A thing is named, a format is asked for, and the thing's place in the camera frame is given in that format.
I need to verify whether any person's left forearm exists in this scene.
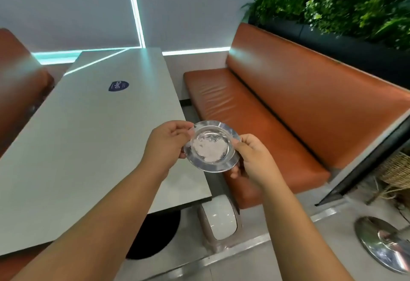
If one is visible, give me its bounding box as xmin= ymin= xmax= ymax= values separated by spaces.
xmin=10 ymin=162 xmax=170 ymax=281

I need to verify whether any person's right hand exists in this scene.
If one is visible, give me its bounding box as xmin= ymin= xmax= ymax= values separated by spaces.
xmin=230 ymin=134 xmax=282 ymax=191

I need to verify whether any black planter box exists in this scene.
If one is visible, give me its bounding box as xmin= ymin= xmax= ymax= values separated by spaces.
xmin=248 ymin=15 xmax=410 ymax=90

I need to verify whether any black round table base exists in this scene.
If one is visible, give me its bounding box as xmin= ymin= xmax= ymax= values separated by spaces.
xmin=126 ymin=210 xmax=182 ymax=260

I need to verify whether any chrome round table base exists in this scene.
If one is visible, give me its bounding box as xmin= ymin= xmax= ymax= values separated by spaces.
xmin=354 ymin=216 xmax=410 ymax=275

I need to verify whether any grey ash residue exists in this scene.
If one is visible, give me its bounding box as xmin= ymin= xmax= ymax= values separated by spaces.
xmin=191 ymin=137 xmax=227 ymax=163

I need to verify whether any woven wicker basket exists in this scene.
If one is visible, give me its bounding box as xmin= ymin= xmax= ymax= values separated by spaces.
xmin=367 ymin=151 xmax=410 ymax=204

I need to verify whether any person's left hand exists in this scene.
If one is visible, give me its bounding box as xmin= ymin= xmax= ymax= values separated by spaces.
xmin=140 ymin=121 xmax=195 ymax=181

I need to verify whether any green plant wall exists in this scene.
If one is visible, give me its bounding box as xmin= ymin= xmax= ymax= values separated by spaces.
xmin=242 ymin=0 xmax=410 ymax=50

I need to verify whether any person's right forearm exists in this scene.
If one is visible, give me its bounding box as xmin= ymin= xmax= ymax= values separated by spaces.
xmin=253 ymin=175 xmax=354 ymax=281

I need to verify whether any white swing-lid trash bin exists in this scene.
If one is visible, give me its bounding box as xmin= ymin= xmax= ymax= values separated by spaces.
xmin=197 ymin=194 xmax=244 ymax=253

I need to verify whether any round metal ashtray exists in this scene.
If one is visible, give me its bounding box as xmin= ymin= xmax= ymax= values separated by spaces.
xmin=183 ymin=121 xmax=241 ymax=173

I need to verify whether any round blue sticker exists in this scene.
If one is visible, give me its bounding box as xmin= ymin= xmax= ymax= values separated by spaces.
xmin=108 ymin=80 xmax=129 ymax=92

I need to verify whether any orange leather bench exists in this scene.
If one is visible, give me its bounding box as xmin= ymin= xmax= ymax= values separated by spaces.
xmin=0 ymin=28 xmax=55 ymax=158
xmin=183 ymin=22 xmax=410 ymax=210

